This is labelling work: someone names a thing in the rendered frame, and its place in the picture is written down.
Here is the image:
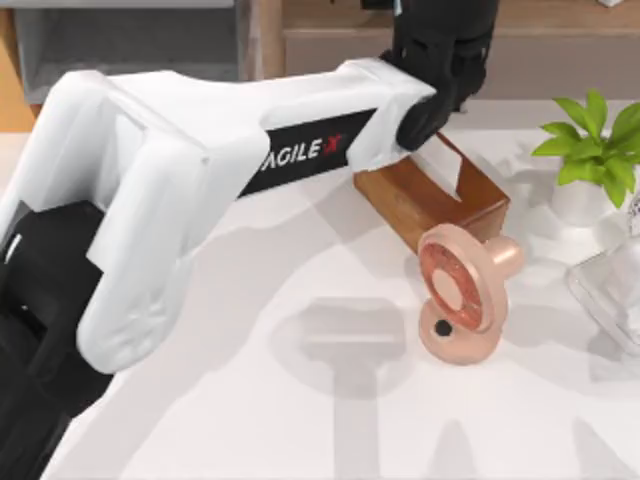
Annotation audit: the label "green plant in white pot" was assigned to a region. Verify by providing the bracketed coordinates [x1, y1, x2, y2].
[529, 88, 640, 232]

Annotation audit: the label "brown wooden tissue box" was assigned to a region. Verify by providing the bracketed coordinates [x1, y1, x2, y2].
[352, 131, 512, 257]

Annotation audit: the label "pink desk fan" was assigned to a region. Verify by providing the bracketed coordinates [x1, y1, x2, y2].
[414, 222, 527, 367]

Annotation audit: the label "grey cabinet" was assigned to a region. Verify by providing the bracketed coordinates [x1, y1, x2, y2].
[13, 0, 251, 104]

